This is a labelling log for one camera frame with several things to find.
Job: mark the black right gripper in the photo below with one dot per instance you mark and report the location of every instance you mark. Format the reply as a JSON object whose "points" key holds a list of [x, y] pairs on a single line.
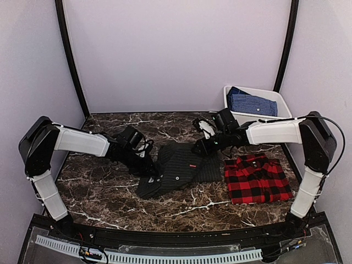
{"points": [[201, 144]]}

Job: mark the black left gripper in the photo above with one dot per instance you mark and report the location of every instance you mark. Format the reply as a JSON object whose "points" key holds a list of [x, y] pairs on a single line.
{"points": [[146, 169]]}

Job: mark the black pinstriped long sleeve shirt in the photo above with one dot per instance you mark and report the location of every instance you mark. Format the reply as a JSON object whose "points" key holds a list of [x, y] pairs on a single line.
{"points": [[178, 166]]}

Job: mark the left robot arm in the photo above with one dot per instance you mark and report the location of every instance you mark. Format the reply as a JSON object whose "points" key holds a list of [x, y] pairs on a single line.
{"points": [[45, 138]]}

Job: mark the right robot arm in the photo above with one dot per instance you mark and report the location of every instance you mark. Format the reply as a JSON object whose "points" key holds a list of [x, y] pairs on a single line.
{"points": [[311, 132]]}

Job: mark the red black plaid folded shirt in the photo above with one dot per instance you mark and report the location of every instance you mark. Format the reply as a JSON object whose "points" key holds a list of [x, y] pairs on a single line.
{"points": [[256, 179]]}

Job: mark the blue checked shirt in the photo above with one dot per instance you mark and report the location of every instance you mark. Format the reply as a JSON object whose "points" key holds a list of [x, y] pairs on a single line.
{"points": [[243, 102]]}

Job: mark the white plastic bin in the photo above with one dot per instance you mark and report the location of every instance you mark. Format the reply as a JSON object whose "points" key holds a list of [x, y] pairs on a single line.
{"points": [[283, 110]]}

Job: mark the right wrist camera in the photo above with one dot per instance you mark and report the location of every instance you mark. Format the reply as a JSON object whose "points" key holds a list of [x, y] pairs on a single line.
{"points": [[203, 126]]}

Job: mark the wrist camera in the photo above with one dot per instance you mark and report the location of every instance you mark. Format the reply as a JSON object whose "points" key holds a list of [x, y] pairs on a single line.
{"points": [[145, 148], [203, 126]]}

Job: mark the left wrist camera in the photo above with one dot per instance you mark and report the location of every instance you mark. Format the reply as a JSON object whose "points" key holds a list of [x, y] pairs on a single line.
{"points": [[145, 148]]}

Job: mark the white slotted cable duct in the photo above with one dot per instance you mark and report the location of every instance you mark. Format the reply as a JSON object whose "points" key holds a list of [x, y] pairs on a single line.
{"points": [[143, 254]]}

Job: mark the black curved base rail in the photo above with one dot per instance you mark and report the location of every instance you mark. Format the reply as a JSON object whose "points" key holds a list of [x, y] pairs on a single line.
{"points": [[266, 235]]}

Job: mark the left black frame post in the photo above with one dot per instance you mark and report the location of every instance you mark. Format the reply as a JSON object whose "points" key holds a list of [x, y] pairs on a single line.
{"points": [[63, 27]]}

